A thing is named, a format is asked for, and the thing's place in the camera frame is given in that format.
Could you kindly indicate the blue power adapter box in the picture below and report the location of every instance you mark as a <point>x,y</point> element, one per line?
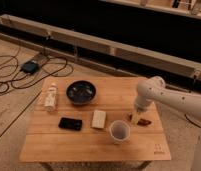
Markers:
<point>30,67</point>

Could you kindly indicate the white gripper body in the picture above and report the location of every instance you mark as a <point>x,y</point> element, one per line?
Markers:
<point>141,104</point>

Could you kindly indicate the black smartphone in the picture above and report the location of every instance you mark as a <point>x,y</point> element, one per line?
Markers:
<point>69,123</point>

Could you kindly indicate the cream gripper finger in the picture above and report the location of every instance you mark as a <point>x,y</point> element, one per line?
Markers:
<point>136,116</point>

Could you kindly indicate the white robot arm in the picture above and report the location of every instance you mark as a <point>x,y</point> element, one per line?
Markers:
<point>154,89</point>

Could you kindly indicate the red pepper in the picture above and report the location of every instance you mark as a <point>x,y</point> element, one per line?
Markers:
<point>141,122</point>

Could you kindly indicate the wooden table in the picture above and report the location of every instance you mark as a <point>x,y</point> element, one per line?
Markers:
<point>46,142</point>

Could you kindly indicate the white plastic bottle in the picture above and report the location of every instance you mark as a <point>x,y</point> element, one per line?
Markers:
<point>51,98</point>

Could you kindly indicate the white rectangular block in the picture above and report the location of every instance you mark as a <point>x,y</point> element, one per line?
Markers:
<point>99,118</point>

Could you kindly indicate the dark blue bowl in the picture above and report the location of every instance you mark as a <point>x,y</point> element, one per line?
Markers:
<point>81,92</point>

